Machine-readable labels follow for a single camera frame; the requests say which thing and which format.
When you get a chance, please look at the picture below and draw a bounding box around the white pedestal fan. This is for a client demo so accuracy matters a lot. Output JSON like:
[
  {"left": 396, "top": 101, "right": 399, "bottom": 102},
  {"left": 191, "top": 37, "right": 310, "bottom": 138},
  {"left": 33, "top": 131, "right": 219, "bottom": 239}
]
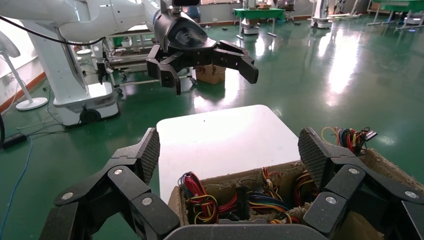
[{"left": 0, "top": 30, "right": 49, "bottom": 112}]

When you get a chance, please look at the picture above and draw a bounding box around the left wrist camera housing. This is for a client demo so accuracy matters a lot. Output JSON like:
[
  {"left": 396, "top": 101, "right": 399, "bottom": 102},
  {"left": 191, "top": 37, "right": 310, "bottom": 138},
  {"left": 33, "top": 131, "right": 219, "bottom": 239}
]
[{"left": 160, "top": 0, "right": 202, "bottom": 14}]

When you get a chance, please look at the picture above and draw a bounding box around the green table white frame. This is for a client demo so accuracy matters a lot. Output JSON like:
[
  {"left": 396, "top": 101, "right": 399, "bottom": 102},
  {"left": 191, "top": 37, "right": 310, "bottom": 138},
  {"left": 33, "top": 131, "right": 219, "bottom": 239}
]
[{"left": 366, "top": 0, "right": 424, "bottom": 33}]

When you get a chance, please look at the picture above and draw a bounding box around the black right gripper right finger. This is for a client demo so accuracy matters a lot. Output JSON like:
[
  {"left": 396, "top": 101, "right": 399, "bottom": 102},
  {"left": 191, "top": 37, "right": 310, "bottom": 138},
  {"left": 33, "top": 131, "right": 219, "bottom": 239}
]
[{"left": 297, "top": 127, "right": 424, "bottom": 240}]

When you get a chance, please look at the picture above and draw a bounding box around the metal frame trolley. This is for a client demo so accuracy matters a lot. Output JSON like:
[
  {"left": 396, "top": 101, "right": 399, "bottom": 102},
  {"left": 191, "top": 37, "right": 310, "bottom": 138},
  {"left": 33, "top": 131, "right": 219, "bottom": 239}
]
[{"left": 104, "top": 29, "right": 200, "bottom": 97}]

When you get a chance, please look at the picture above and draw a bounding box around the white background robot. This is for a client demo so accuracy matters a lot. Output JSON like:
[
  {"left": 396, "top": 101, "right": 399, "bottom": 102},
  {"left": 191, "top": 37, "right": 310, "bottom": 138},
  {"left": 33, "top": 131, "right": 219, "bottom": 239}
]
[{"left": 309, "top": 0, "right": 336, "bottom": 30}]

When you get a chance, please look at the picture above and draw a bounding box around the blue floor cable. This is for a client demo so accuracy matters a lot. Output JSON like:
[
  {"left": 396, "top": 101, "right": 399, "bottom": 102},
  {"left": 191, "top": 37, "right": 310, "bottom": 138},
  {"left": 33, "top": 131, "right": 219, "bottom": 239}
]
[{"left": 0, "top": 136, "right": 34, "bottom": 240}]

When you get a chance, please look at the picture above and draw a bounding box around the white robot column and base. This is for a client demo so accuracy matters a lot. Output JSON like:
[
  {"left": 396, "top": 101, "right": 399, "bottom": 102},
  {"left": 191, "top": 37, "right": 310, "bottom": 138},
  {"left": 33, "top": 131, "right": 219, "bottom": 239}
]
[{"left": 18, "top": 19, "right": 121, "bottom": 128}]

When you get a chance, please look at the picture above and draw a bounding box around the green clothed table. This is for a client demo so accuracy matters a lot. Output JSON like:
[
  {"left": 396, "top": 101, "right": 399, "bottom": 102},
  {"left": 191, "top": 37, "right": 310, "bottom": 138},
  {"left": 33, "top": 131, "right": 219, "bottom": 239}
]
[{"left": 233, "top": 7, "right": 287, "bottom": 40}]

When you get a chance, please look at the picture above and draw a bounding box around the torn cardboard divider box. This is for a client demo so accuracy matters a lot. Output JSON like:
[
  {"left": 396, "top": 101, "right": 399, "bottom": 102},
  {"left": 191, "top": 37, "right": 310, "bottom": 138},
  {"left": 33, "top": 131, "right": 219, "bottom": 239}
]
[{"left": 167, "top": 148, "right": 424, "bottom": 240}]

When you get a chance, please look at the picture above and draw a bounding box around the black power brick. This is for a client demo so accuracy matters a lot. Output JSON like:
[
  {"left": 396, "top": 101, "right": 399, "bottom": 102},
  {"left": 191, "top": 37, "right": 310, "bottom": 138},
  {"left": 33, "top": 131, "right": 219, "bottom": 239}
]
[{"left": 1, "top": 133, "right": 28, "bottom": 149}]

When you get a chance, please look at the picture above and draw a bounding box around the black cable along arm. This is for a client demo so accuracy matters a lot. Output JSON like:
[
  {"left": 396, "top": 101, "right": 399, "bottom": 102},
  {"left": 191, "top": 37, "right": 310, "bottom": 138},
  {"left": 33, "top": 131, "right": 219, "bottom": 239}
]
[{"left": 0, "top": 15, "right": 108, "bottom": 47}]

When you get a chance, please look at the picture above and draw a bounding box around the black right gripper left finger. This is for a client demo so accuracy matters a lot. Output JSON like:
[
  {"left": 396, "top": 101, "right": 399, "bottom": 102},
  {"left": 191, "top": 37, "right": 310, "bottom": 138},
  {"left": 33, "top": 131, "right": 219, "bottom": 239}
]
[{"left": 53, "top": 127, "right": 182, "bottom": 240}]

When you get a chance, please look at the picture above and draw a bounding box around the small brown cardboard carton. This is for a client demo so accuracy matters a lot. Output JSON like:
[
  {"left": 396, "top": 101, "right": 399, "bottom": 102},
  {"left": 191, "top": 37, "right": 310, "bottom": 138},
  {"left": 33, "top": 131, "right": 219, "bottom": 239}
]
[{"left": 195, "top": 64, "right": 227, "bottom": 85}]

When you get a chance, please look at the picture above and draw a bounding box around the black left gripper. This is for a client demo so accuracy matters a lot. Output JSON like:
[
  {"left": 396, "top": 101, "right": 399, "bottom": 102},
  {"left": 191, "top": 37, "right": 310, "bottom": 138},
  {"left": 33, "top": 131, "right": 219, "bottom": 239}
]
[{"left": 145, "top": 11, "right": 260, "bottom": 97}]

